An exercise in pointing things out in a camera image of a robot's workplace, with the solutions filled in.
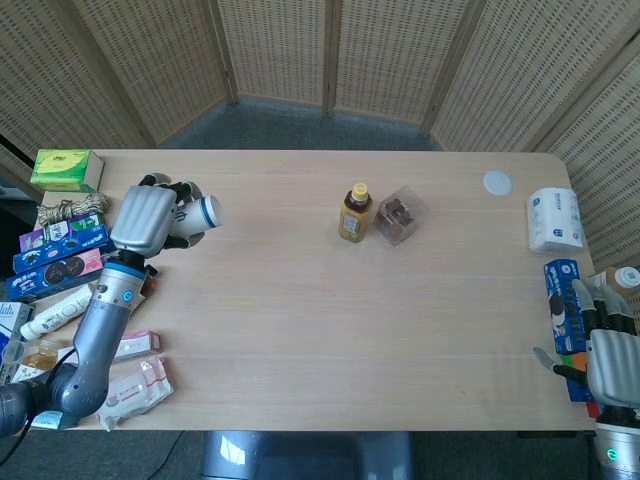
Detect blue white carton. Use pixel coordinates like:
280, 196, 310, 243
0, 299, 37, 346

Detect white paper cup blue band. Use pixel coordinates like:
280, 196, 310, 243
169, 193, 222, 239

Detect purple snack box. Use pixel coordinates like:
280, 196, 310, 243
18, 213, 105, 253

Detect woven folding screen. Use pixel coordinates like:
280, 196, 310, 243
0, 0, 640, 271

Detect brown tea bottle black cap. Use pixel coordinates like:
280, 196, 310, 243
142, 264, 162, 301

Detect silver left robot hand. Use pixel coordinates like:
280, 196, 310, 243
109, 172, 206, 258

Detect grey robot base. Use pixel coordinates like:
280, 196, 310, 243
199, 430, 415, 480

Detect blue sandwich cookie box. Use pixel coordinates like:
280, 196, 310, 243
543, 258, 597, 403

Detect small pink white box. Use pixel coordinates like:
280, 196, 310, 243
113, 329, 163, 362

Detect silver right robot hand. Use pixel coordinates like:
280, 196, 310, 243
532, 277, 640, 409

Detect green tissue box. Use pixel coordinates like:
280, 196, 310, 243
29, 148, 106, 194

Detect beige rope bundle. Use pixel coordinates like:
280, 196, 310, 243
36, 192, 111, 227

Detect white tissue pack blue print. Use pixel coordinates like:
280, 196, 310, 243
526, 187, 585, 253

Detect yellow cap corn tea bottle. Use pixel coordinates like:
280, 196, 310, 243
338, 182, 374, 245

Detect small glass jar amber liquid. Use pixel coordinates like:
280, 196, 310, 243
21, 339, 62, 372

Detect round grey table grommet cap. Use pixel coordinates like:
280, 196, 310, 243
482, 170, 515, 196

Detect black cable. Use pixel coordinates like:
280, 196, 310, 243
0, 414, 32, 469

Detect white plastic bottle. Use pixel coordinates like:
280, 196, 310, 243
19, 283, 99, 340

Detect clear plastic box brown blocks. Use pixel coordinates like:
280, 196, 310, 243
374, 185, 430, 248

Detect brown bottle white lid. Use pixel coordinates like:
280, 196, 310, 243
594, 266, 640, 303

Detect pink wet wipes pack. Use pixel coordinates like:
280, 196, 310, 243
96, 355, 175, 432

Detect colourful puzzle cube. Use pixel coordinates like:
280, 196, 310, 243
558, 351, 601, 419

